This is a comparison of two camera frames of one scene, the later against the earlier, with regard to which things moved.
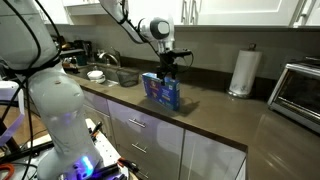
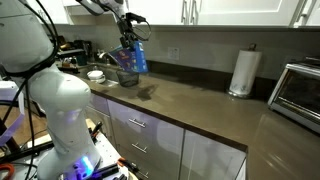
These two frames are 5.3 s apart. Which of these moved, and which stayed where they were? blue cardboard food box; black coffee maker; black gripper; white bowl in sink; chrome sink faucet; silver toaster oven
Moved: blue cardboard food box; black gripper
Stayed: chrome sink faucet; black coffee maker; white bowl in sink; silver toaster oven
